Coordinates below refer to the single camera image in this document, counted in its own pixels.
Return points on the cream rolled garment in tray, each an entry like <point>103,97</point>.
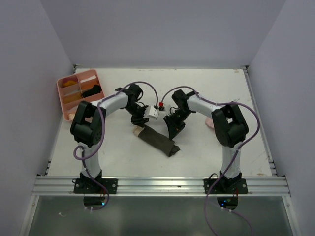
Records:
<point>71,116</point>

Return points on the pink divided organizer tray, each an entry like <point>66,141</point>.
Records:
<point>73,89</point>

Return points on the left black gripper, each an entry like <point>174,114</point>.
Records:
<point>140,120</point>

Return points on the white rolled garment in tray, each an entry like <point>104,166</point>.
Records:
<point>88,79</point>

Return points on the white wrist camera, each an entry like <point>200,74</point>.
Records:
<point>151,112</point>
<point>164,108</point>

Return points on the olive green underwear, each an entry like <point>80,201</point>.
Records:
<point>156,140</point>

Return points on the aluminium mounting rail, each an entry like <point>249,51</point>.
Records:
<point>165,186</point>

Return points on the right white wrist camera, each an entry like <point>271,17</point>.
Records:
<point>164,108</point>

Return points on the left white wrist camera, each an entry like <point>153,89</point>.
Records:
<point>151,112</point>

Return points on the pink underwear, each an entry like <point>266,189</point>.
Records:
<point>209,122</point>

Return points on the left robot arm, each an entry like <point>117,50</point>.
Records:
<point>88,129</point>

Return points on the yellow rolled garment in tray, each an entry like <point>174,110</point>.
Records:
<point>66,82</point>

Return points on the orange rolled garment in tray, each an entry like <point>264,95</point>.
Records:
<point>72,98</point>

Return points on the black rolled garment in tray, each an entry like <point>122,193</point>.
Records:
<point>93,91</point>

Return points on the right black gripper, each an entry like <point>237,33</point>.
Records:
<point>174,127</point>

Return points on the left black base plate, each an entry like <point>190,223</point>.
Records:
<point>87,186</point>

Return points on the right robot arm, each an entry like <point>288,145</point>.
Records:
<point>230,130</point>

